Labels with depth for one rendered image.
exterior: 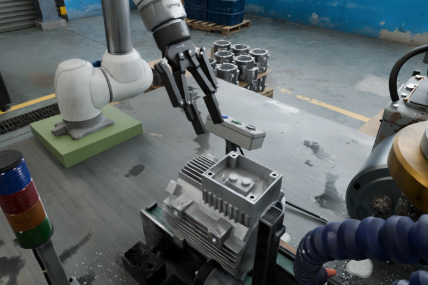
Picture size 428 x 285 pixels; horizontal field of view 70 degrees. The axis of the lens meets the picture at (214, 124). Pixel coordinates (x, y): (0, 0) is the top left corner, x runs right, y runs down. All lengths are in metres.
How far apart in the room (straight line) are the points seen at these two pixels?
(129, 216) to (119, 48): 0.65
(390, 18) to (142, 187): 5.53
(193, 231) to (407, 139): 0.41
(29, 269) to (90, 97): 0.62
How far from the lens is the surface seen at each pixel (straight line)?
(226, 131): 0.88
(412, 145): 0.40
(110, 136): 1.29
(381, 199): 0.72
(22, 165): 0.61
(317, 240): 0.22
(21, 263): 1.02
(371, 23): 6.25
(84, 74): 1.26
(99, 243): 0.97
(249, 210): 0.56
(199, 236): 0.65
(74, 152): 1.25
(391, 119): 0.90
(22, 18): 7.18
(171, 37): 0.64
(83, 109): 1.29
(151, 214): 0.83
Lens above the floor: 1.53
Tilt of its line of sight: 32 degrees down
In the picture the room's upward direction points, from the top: straight up
